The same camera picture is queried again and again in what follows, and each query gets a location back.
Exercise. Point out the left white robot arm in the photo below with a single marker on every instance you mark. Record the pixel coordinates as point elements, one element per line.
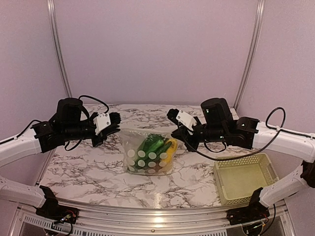
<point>18,164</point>

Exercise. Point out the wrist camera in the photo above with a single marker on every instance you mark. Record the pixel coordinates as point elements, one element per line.
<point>181,117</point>
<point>101,121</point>

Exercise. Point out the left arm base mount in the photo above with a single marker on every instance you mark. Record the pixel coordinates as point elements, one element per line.
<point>53,210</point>

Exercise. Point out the green fake leafy vegetable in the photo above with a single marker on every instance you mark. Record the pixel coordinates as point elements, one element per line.
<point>152,138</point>

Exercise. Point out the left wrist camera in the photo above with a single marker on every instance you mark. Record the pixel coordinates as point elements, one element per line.
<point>101,121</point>

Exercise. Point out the right aluminium frame post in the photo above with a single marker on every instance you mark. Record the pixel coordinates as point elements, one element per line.
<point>251,53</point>

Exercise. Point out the front aluminium rail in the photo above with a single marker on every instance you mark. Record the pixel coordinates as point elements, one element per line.
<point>98,220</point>

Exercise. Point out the dark green fake cucumber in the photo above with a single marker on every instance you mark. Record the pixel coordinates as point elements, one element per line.
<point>164,148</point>

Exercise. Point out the clear polka-dot zip bag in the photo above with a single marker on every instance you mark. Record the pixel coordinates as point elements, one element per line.
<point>132,141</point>

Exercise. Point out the pale green plastic basket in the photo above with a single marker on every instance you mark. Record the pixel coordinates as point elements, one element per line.
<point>236,180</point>

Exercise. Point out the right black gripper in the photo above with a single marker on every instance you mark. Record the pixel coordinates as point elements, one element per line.
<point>178,134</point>

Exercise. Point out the left aluminium frame post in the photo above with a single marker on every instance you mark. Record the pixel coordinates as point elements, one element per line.
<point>57,46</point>

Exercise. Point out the light green fake cucumber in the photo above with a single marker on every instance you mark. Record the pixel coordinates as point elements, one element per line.
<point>146,150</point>

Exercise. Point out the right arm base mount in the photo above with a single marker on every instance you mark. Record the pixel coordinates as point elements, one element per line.
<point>254,211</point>

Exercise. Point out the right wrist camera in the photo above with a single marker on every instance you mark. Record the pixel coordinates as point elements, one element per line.
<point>181,117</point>

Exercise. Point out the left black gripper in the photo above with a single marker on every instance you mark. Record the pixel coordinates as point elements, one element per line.
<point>102,135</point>

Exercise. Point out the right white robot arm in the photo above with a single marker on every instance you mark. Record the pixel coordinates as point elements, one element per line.
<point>296,150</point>

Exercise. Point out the aluminium frame post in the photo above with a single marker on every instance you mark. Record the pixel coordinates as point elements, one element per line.
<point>57,46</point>
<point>251,53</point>

